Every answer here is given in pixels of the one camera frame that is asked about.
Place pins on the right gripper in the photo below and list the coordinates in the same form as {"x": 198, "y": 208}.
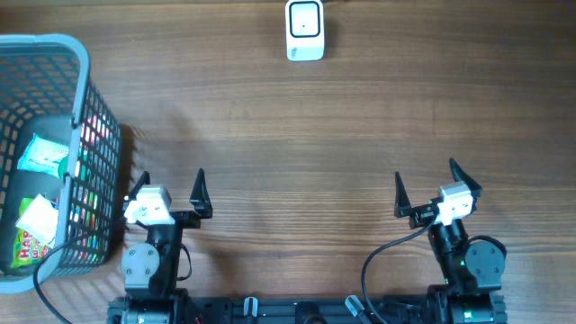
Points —
{"x": 421, "y": 214}

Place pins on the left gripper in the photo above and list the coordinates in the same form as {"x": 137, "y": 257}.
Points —
{"x": 191, "y": 220}

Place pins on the teal tissue packet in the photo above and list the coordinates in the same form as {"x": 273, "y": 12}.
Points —
{"x": 42, "y": 156}

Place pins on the white snack packet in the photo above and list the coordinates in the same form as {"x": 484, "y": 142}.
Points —
{"x": 39, "y": 217}

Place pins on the Haribo gummy bag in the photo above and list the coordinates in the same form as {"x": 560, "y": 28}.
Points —
{"x": 27, "y": 250}

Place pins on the green lid jar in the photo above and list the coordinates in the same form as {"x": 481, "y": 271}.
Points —
{"x": 80, "y": 170}

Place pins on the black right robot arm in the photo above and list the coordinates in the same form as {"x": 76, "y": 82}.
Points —
{"x": 471, "y": 266}

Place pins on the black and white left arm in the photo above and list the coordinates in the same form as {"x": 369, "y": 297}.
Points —
{"x": 150, "y": 269}

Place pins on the white barcode scanner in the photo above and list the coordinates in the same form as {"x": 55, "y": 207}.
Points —
{"x": 304, "y": 30}

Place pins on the grey plastic mesh basket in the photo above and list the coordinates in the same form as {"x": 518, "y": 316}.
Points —
{"x": 46, "y": 89}

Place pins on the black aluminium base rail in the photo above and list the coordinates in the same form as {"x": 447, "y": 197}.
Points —
{"x": 393, "y": 309}

